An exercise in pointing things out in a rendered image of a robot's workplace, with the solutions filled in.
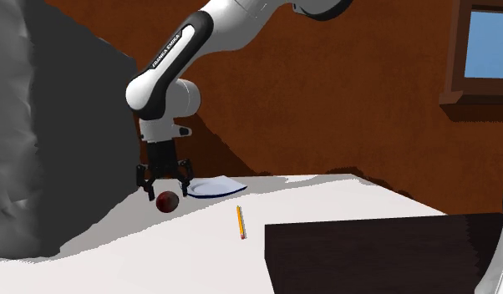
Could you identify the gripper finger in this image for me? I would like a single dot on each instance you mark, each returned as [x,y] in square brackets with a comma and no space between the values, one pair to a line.
[145,179]
[187,173]

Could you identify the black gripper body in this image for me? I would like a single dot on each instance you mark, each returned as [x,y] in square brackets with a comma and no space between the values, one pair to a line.
[162,159]

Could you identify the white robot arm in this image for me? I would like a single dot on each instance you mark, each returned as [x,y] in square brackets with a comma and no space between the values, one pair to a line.
[219,28]

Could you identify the white plate with blue rim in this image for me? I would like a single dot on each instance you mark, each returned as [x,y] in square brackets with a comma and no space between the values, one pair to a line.
[212,188]

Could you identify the dark red ball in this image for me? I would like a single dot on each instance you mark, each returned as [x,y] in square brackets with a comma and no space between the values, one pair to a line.
[167,202]

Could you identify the yellow pencil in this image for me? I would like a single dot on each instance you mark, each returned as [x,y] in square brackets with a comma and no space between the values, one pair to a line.
[240,222]

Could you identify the large grey lumpy shape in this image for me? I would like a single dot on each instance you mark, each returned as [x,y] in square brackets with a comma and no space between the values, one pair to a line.
[52,142]

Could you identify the brown framed window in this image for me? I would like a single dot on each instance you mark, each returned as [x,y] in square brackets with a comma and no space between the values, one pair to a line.
[485,45]

